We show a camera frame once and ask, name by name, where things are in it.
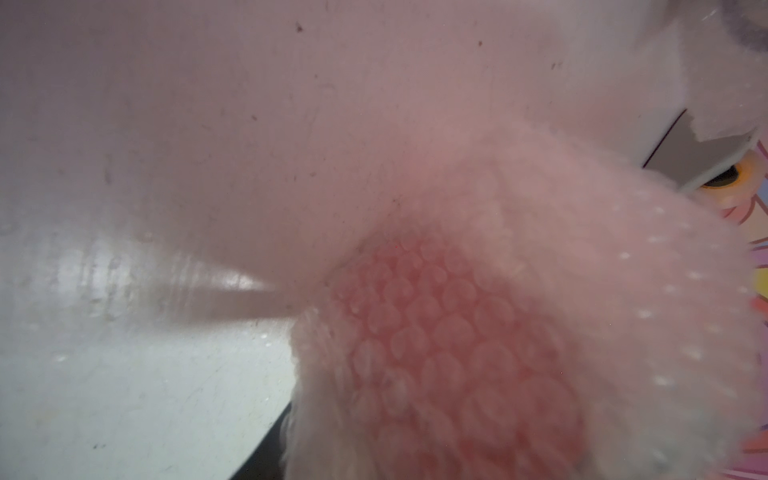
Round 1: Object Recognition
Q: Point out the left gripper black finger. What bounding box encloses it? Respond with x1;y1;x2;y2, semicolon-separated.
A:
230;403;291;480

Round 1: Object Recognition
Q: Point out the clear bubble wrap sheet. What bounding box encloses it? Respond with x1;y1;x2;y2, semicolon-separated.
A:
282;122;763;479
678;1;767;141

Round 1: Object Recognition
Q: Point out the clear bubble wrap sheet top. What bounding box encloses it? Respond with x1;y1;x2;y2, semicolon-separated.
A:
678;1;767;141

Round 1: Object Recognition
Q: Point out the grey tape dispenser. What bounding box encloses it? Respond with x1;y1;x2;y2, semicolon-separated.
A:
643;111;767;210

